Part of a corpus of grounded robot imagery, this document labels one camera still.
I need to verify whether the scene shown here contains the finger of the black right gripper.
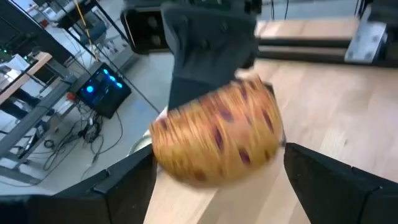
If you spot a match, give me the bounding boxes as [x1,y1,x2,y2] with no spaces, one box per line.
[161,2,259,110]
[264,83,286,147]

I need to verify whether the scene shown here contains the grey framed wooden table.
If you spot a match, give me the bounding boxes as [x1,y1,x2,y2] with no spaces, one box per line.
[0,51,80,184]

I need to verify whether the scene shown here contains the person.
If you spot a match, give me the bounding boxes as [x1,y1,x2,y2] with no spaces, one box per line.
[0,88,43,121]

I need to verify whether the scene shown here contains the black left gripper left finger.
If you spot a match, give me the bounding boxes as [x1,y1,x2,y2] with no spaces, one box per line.
[0,144,158,224]

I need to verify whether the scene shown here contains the black computer tower with lights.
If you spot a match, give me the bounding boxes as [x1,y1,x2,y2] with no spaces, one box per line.
[68,61,132,119]

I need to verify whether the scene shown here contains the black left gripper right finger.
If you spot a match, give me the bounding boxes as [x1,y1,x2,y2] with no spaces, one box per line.
[284,142,398,224]

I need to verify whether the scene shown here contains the orange patterned candle tin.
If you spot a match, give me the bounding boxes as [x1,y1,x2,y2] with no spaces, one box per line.
[149,76,284,189]

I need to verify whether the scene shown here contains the raised wooden shelf black legs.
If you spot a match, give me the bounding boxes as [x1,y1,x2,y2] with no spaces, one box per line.
[142,58,398,224]

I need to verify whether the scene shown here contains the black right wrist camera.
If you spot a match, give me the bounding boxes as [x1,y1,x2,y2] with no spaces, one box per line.
[120,6,170,55]

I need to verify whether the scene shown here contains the tangle of floor cables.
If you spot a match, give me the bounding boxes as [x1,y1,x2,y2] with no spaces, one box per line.
[17,104,124,181]

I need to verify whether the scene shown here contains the long yellow floor cable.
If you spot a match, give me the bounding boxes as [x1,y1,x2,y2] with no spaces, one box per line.
[72,0,100,62]

